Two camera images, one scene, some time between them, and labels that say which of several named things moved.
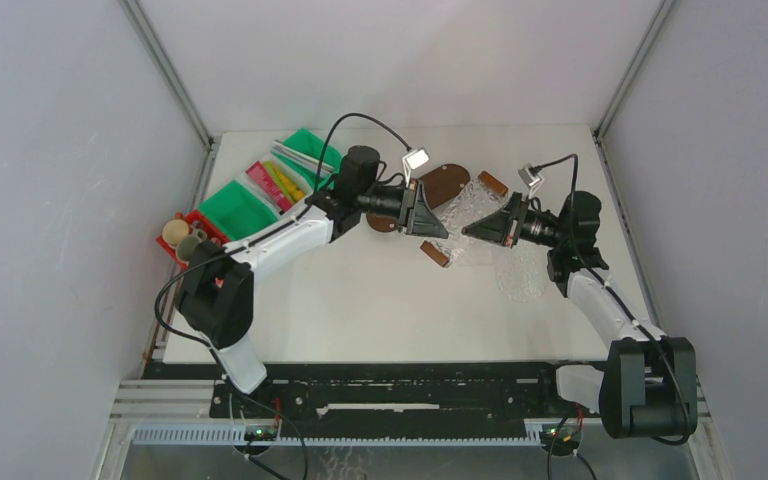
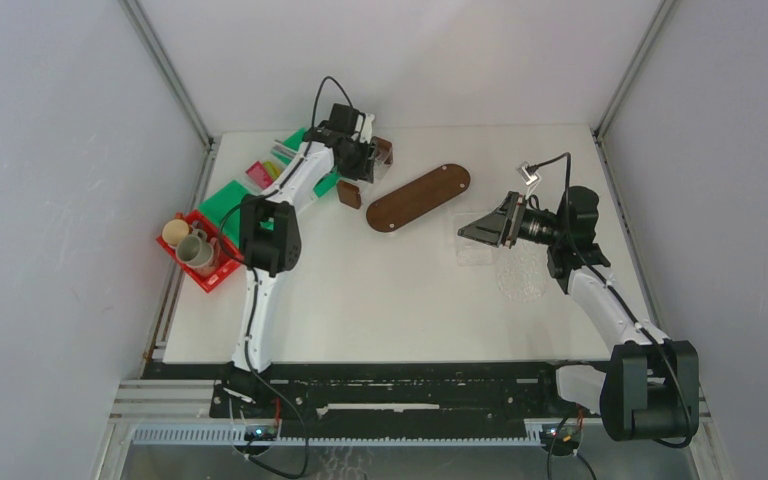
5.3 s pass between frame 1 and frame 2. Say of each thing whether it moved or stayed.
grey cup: stayed
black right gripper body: stayed
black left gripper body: moved
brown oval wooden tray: stayed
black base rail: stayed
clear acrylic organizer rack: moved
